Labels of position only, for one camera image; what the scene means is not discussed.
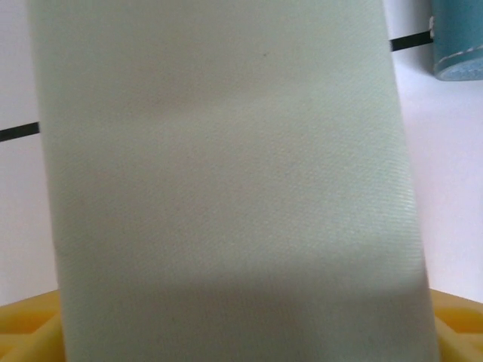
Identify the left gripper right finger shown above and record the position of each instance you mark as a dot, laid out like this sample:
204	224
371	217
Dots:
460	332

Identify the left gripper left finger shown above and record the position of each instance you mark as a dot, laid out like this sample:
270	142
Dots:
26	332

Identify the mint green pencil case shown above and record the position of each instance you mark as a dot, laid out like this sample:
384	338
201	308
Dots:
226	169

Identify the teal notebook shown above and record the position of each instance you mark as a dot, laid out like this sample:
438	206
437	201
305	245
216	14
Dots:
456	37

